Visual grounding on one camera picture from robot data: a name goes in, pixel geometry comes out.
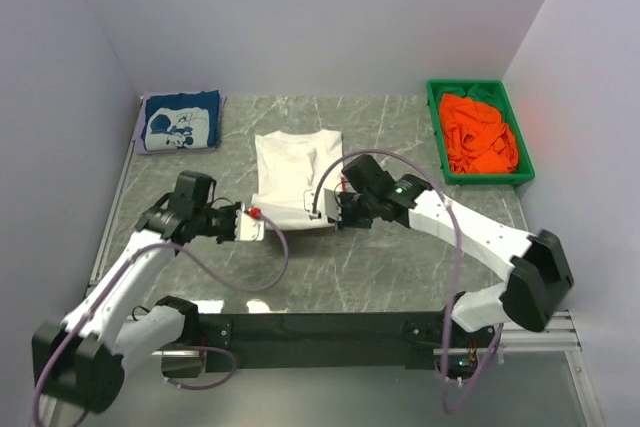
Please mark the green plastic bin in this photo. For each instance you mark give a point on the green plastic bin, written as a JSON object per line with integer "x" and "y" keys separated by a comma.
{"x": 525, "y": 172}

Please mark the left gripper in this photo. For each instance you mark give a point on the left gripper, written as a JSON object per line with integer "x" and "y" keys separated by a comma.
{"x": 232, "y": 223}

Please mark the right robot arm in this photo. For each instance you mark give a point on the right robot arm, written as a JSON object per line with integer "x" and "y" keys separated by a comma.
{"x": 534, "y": 273}

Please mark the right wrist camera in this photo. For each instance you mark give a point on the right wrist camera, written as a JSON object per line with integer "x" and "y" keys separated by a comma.
{"x": 324, "y": 206}

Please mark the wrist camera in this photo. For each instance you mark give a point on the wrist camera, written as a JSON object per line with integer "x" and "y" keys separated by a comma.
{"x": 249, "y": 225}
{"x": 324, "y": 206}

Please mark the dark green t-shirt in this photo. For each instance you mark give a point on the dark green t-shirt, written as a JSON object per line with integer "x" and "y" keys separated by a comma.
{"x": 484, "y": 93}

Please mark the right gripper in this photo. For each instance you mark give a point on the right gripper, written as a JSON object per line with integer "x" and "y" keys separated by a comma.
{"x": 345, "y": 208}

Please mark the folded blue printed t-shirt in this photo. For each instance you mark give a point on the folded blue printed t-shirt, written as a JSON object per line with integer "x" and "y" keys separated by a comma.
{"x": 180, "y": 119}

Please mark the white t-shirt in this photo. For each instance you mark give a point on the white t-shirt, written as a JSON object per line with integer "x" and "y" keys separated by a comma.
{"x": 289, "y": 167}

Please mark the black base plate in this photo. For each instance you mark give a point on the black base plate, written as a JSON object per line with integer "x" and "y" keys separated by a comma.
{"x": 313, "y": 340}

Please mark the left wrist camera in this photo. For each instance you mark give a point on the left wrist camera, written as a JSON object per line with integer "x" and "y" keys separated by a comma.
{"x": 249, "y": 225}

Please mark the orange t-shirt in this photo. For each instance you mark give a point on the orange t-shirt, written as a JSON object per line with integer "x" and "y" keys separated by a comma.
{"x": 477, "y": 140}

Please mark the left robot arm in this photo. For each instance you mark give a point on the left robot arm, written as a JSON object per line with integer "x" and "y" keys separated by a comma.
{"x": 85, "y": 358}

